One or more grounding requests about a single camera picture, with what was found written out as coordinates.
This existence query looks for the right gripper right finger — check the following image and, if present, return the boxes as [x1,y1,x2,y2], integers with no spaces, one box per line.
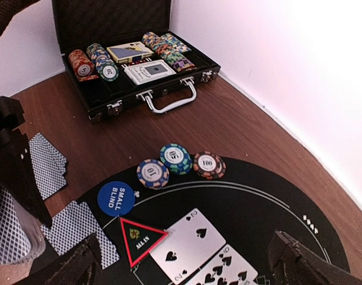
[267,230,362,285]

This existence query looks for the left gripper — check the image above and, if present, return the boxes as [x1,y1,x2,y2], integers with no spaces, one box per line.
[0,96,52,227]

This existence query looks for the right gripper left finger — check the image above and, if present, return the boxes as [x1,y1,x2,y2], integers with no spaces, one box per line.
[20,233,102,285]

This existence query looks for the dealt card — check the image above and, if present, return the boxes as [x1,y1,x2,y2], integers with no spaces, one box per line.
[41,201,120,269]

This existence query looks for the red triangle marker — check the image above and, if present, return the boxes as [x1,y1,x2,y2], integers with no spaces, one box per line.
[119,217,169,268]

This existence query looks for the nine of spades card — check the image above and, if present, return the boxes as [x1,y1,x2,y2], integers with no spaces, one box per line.
[186,244,258,285]

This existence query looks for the grey card deck box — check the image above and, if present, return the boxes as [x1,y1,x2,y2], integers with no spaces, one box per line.
[0,184,46,265]

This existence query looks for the blue small blind button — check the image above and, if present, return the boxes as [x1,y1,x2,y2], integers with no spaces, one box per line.
[97,181,135,217]

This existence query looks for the two of spades card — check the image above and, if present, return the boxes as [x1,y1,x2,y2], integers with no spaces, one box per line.
[150,208,226,284]

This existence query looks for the green fifty chip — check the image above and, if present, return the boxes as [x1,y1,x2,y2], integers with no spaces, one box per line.
[160,143,192,175]

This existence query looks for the leftover cards on table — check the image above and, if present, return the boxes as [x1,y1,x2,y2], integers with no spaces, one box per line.
[29,133,67,200]

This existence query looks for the round black poker mat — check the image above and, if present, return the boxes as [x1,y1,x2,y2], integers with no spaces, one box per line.
[77,157,351,285]

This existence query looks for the chips in case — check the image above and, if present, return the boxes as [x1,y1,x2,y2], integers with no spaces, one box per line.
[68,31,196,82]

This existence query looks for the black poker set case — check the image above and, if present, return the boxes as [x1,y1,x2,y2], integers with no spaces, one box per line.
[52,1,220,123]

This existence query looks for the playing card deck in case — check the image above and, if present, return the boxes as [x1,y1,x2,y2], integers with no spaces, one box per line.
[123,59,176,86]

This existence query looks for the chrome case handle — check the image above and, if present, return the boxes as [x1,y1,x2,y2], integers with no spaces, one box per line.
[136,77,197,115]

